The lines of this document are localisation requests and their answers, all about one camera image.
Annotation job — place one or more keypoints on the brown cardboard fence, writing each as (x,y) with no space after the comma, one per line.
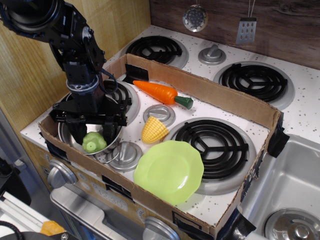
(240,104)

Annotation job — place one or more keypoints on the green plastic plate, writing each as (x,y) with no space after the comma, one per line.
(171,170)

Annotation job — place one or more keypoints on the hanging silver slotted spatula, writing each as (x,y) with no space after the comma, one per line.
(247,26)

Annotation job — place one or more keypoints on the front left black burner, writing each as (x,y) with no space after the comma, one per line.
(124,96)

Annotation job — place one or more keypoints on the silver oven knob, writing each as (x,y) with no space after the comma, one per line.
(60,175)
(155,229)

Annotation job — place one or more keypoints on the yellow object bottom left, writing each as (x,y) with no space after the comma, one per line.
(50,228)

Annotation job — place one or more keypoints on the silver stove knob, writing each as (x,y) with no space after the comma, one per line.
(212,56)
(163,113)

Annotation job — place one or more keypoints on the silver sink drain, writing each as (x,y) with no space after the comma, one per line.
(292,224)

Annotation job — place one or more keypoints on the silver left oven knob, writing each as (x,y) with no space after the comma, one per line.
(60,175)

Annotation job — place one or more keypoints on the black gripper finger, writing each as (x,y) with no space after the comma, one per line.
(78,131)
(110,132)

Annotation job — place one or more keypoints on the silver oven door handle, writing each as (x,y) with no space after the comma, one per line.
(91,219)

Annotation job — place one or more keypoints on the hanging silver strainer ladle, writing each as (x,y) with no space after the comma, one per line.
(195,18)

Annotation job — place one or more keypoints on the orange toy carrot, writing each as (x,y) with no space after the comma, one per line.
(164,94)

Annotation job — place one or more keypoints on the stainless steel pot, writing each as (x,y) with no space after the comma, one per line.
(66,137)

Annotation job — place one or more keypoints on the silver sink basin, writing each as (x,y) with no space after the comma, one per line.
(291,180)

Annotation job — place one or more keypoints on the silver front top knob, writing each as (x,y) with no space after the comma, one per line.
(124,157)

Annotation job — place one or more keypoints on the yellow toy corn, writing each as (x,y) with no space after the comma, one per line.
(153,131)

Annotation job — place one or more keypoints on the silver back stove knob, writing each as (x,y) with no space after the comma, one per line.
(212,56)

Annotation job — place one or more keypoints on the front right black burner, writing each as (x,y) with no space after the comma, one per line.
(227,152)

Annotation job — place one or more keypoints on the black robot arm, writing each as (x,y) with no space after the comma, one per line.
(75,49)

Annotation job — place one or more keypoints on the silver right oven knob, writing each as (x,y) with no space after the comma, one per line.
(155,229)

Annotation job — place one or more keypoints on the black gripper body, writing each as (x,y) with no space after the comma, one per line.
(89,109)

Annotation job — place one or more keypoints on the silver middle stove knob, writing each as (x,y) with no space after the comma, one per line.
(163,113)

